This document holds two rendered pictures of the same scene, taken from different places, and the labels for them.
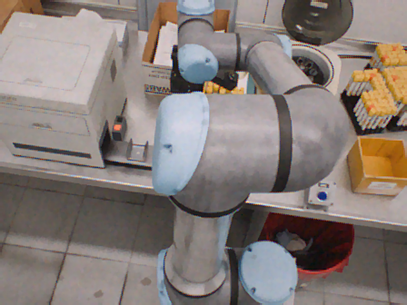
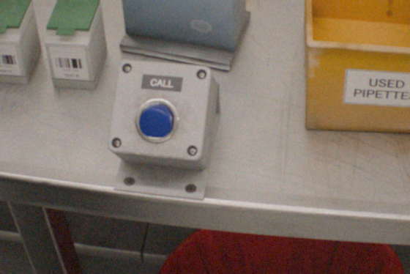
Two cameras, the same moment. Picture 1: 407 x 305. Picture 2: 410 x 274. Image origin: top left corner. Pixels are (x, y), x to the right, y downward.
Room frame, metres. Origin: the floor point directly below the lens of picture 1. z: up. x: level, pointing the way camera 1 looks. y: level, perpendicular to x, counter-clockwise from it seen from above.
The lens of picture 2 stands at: (0.11, -0.43, 1.46)
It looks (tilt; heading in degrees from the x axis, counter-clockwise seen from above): 50 degrees down; 9
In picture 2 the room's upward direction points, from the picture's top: 4 degrees counter-clockwise
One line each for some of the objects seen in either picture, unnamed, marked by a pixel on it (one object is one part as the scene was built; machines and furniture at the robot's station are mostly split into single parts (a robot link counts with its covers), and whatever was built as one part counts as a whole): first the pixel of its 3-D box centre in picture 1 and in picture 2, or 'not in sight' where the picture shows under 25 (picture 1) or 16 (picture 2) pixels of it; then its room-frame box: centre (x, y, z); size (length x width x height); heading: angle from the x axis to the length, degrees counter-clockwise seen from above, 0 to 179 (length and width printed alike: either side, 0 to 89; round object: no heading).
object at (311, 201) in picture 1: (320, 185); (169, 97); (0.59, -0.33, 0.92); 0.13 x 0.07 x 0.08; 177
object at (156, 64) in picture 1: (187, 51); not in sight; (1.02, 0.08, 0.95); 0.29 x 0.25 x 0.15; 177
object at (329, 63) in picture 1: (296, 83); not in sight; (0.94, -0.27, 0.94); 0.30 x 0.24 x 0.12; 168
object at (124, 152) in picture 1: (130, 151); not in sight; (0.64, 0.21, 0.92); 0.21 x 0.07 x 0.05; 87
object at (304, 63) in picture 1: (299, 73); not in sight; (0.96, -0.28, 0.97); 0.15 x 0.15 x 0.07
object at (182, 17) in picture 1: (195, 17); not in sight; (0.71, 0.04, 1.35); 0.09 x 0.08 x 0.11; 7
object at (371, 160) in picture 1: (377, 166); (379, 36); (0.66, -0.50, 0.93); 0.13 x 0.13 x 0.10; 1
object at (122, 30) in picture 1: (91, 29); not in sight; (1.10, 0.42, 0.94); 0.22 x 0.12 x 0.13; 91
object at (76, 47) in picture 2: not in sight; (76, 42); (0.65, -0.24, 0.91); 0.05 x 0.04 x 0.07; 177
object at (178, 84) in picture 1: (190, 69); not in sight; (0.72, 0.05, 1.19); 0.09 x 0.08 x 0.12; 87
